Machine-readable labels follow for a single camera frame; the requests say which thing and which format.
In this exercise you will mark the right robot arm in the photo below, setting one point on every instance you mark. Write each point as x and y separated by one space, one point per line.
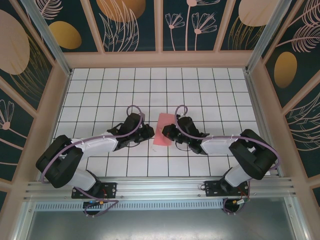
217 146

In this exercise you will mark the white right camera bracket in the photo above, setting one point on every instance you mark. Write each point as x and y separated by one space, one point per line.
182 115

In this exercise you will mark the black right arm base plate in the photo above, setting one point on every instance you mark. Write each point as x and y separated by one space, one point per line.
212 190

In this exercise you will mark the aluminium side rail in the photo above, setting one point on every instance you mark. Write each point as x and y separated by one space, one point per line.
260 125

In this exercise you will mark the pink paper sheet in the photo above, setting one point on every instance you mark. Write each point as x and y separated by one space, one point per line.
165 119

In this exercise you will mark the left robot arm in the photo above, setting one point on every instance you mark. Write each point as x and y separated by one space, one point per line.
95 145

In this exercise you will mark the aluminium mounting rail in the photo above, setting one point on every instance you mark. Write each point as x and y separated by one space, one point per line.
160 186

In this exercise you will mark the grey metal sheet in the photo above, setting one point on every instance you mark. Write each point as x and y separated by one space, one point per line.
160 225

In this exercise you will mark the aluminium frame post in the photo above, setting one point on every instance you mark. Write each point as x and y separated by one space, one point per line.
267 32
50 37

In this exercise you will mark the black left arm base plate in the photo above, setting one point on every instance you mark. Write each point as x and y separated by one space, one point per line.
110 190

